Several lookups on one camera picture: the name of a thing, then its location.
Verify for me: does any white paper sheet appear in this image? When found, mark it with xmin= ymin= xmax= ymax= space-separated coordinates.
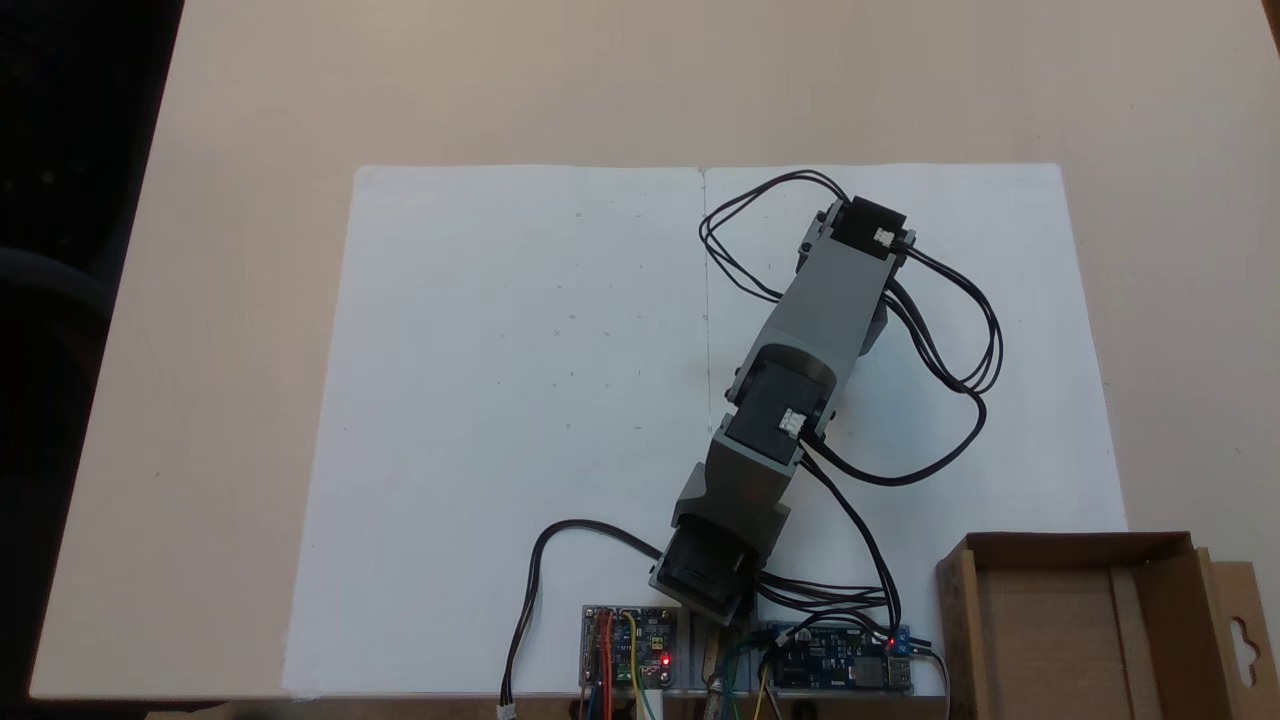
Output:
xmin=282 ymin=164 xmax=713 ymax=698
xmin=703 ymin=162 xmax=1133 ymax=698

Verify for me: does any circuit board with blue terminals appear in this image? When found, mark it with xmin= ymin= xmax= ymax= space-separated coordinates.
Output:
xmin=763 ymin=622 xmax=917 ymax=693

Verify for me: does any brown cardboard box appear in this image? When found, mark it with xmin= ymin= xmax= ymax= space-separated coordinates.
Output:
xmin=935 ymin=530 xmax=1271 ymax=720

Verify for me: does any small motor controller board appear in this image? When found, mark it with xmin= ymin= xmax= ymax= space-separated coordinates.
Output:
xmin=580 ymin=604 xmax=679 ymax=693

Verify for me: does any black arm motor cable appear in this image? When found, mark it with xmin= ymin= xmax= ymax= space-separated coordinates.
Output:
xmin=800 ymin=235 xmax=1005 ymax=489
xmin=697 ymin=169 xmax=853 ymax=304

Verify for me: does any black elbow motor cable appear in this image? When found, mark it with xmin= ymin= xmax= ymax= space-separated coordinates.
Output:
xmin=800 ymin=455 xmax=904 ymax=641

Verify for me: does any black base motor cable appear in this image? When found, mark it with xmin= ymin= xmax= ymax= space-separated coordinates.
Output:
xmin=752 ymin=568 xmax=893 ymax=613

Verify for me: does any green jumper wire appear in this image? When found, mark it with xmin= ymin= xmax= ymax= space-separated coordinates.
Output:
xmin=722 ymin=640 xmax=791 ymax=720

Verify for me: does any yellow jumper wire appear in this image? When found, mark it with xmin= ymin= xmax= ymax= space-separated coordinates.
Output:
xmin=622 ymin=612 xmax=663 ymax=720

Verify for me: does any orange jumper wire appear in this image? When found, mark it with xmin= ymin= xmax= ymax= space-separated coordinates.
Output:
xmin=596 ymin=612 xmax=615 ymax=720

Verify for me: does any black cable with white connector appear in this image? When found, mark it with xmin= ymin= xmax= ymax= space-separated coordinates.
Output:
xmin=497 ymin=519 xmax=665 ymax=719

